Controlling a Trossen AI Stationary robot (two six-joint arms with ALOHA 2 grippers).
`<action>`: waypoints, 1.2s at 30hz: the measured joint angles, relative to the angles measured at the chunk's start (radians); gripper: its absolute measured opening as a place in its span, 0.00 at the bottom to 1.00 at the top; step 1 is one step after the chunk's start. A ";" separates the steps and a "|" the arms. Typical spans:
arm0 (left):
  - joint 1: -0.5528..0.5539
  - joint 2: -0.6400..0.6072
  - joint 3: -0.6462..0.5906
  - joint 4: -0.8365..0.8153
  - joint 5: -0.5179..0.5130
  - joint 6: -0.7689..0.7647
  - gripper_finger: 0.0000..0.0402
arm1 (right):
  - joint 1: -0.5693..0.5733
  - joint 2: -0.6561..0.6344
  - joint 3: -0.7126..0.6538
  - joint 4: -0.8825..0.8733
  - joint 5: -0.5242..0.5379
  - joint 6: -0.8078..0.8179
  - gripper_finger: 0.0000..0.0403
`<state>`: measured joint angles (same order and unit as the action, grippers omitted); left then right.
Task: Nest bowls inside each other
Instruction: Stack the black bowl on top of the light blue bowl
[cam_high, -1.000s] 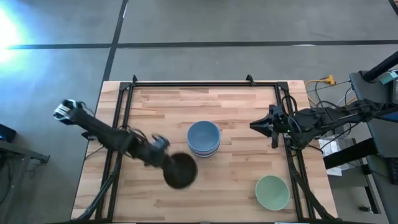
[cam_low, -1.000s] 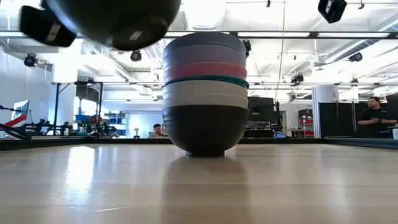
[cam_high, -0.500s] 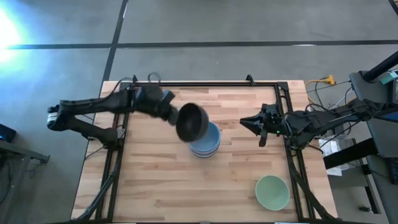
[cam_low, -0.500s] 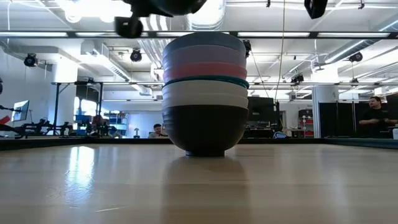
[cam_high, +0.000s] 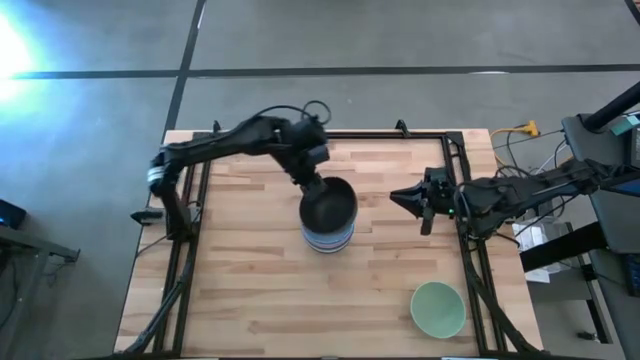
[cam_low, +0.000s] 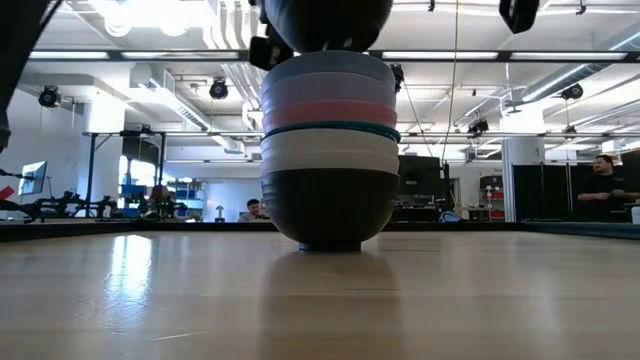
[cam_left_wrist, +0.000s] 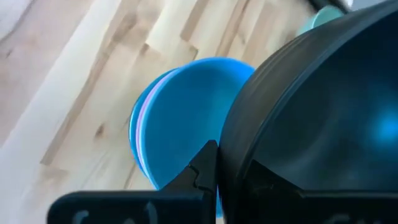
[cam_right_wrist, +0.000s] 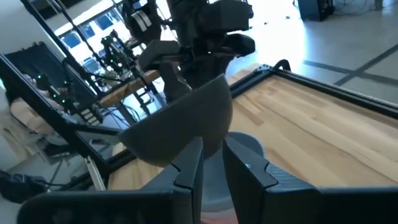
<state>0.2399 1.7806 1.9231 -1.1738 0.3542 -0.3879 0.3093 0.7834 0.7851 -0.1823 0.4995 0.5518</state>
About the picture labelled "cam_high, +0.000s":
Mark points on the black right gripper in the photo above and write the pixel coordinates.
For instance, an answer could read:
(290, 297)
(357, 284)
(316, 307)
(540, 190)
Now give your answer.
(440, 200)

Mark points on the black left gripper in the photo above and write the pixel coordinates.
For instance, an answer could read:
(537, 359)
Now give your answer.
(310, 179)

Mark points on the black bowl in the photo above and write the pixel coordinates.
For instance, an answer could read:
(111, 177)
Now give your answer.
(332, 205)

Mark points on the blue bowl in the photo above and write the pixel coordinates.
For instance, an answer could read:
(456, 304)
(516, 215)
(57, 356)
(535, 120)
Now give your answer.
(310, 235)

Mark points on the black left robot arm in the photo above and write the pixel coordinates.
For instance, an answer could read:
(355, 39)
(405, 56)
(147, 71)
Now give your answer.
(225, 137)

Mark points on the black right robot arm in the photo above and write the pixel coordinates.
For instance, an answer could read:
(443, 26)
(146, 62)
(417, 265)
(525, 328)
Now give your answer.
(500, 197)

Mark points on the light green bowl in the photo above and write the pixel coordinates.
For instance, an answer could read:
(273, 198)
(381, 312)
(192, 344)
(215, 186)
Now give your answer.
(438, 310)

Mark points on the yellow power plug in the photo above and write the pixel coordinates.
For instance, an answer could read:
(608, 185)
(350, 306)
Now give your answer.
(531, 128)

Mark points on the small black floor object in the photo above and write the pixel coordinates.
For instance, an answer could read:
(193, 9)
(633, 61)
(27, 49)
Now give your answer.
(588, 336)

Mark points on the black round pole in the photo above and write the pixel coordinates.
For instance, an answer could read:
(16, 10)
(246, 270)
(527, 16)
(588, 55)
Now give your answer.
(615, 106)

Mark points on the small teal box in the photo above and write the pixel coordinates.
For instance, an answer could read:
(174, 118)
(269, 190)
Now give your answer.
(625, 126)

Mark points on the dark grey side table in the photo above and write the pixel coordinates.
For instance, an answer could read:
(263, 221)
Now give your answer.
(30, 245)

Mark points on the black box with blue light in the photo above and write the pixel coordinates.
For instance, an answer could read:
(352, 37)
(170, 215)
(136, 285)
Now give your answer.
(10, 214)

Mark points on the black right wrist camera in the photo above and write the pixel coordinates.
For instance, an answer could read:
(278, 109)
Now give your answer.
(437, 176)

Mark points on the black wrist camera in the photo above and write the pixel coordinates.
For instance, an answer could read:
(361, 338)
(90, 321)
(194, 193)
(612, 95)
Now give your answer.
(319, 153)
(437, 176)

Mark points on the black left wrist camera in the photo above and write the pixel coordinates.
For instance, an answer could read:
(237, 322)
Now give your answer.
(319, 153)

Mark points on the black aluminium table frame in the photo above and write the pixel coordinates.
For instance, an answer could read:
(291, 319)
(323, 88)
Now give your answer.
(390, 135)

